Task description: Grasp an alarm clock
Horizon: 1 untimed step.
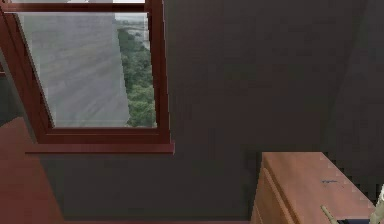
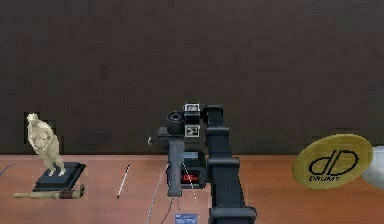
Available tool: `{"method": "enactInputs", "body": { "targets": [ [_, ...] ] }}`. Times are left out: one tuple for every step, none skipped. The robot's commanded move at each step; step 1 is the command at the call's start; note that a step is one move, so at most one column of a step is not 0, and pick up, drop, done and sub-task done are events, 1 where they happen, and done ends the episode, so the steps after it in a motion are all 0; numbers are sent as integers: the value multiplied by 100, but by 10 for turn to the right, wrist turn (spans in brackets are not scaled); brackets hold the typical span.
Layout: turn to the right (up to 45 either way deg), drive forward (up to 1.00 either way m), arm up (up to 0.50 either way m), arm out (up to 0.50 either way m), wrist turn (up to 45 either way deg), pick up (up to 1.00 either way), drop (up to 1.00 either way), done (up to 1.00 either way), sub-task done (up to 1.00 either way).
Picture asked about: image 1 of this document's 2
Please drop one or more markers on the red-brown framed window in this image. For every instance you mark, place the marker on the red-brown framed window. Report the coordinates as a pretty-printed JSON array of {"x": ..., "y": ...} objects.
[{"x": 160, "y": 76}]

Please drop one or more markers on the brown wooden chest of drawers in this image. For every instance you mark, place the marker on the brown wooden chest of drawers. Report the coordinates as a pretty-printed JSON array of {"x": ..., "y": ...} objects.
[{"x": 300, "y": 186}]

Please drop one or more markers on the tan pencil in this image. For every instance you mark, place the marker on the tan pencil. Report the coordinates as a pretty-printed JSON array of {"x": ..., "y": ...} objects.
[{"x": 328, "y": 213}]

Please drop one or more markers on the dark blue flat object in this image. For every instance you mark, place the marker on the dark blue flat object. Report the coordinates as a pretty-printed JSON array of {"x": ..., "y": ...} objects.
[{"x": 350, "y": 221}]

